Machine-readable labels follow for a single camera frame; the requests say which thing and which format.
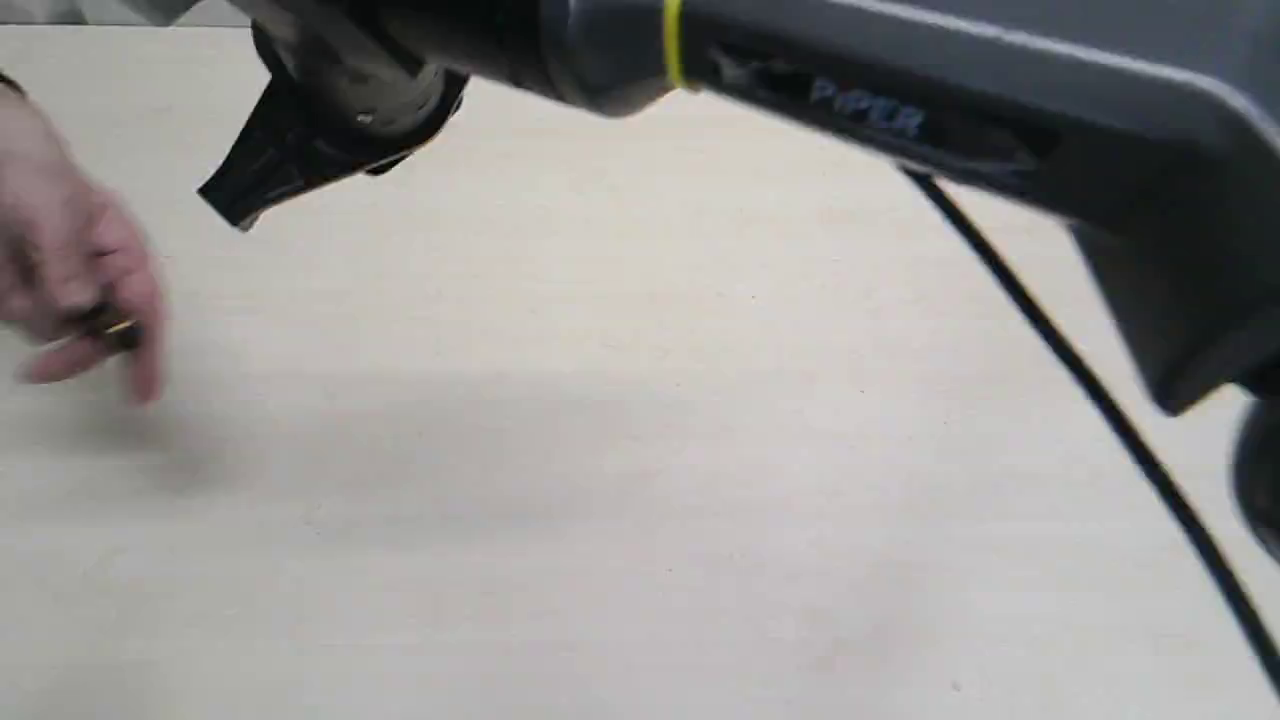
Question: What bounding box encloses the black gold handled screwdriver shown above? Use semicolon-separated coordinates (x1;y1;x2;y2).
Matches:
58;301;145;354

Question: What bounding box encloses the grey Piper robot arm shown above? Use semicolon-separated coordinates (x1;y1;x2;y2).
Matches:
200;1;1279;555

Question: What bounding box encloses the person's bare hand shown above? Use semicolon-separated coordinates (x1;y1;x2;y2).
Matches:
1;82;166;404

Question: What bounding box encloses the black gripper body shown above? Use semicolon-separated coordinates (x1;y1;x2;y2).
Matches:
250;1;561;137

